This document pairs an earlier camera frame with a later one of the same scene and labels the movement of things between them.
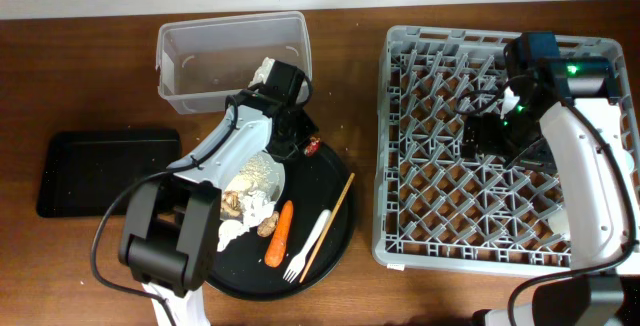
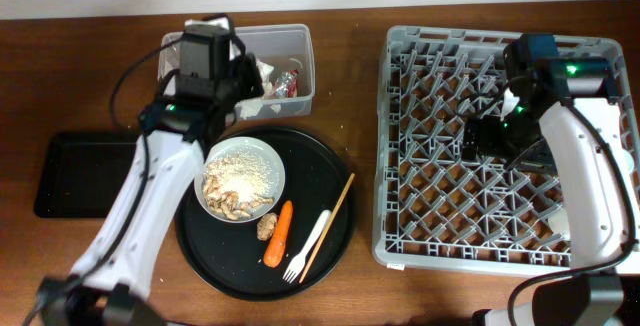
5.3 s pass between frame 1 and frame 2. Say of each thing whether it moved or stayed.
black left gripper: moved
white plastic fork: stayed
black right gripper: stayed
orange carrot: stayed
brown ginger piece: stayed
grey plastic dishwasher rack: stayed
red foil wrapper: moved
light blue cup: stayed
